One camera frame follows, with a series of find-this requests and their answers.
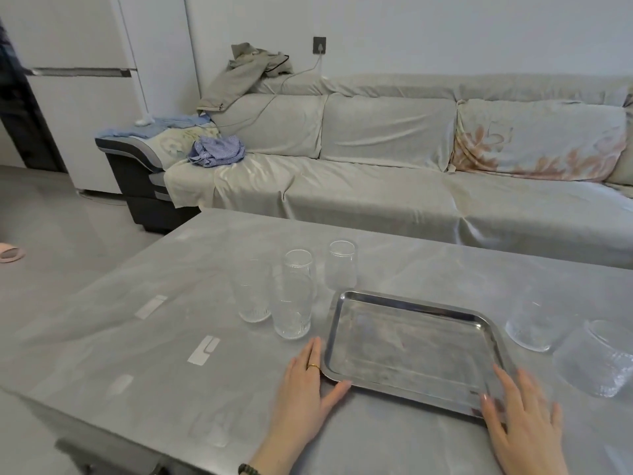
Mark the blue striped shirt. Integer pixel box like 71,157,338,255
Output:
187,135,246,169

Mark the person's right hand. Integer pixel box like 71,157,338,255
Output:
481,365,569,475

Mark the pale floral blanket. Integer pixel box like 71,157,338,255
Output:
147,124,221,170

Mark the stainless steel tray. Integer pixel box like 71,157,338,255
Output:
320,291,510,421

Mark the grey sofa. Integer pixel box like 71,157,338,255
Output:
95,73,633,270

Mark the white refrigerator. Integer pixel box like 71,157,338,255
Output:
0,0,201,197

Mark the person's left hand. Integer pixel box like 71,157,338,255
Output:
269,337,353,448

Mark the short clear ribbed glass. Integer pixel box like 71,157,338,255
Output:
504,291,570,353
552,319,633,399

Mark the white charger cable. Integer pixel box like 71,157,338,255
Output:
218,44,326,139

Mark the person's left forearm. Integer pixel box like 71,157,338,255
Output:
247,436,298,475

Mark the beige sofa cover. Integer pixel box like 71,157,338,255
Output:
163,73,633,270

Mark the white tape strip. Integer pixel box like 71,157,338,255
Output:
134,294,168,320
186,335,221,367
106,374,136,399

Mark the tall clear ribbed glass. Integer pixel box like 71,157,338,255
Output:
236,259,274,323
271,271,317,340
282,249,315,292
325,240,358,292

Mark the beige jacket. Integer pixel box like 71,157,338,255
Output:
197,42,294,114

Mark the floral cushion cover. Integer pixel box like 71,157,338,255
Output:
447,99,629,182

